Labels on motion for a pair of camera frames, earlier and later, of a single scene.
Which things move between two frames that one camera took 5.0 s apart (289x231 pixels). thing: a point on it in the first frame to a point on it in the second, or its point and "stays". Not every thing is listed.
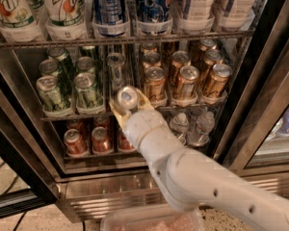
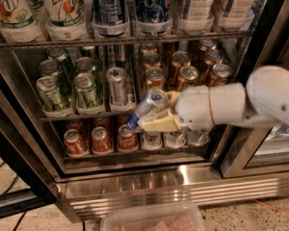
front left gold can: [155, 88] stays
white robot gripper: [141, 124] to [193, 108]
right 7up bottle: [66, 12] stays
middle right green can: [85, 64] stays
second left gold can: [151, 60] stays
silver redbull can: [127, 97] to [154, 100]
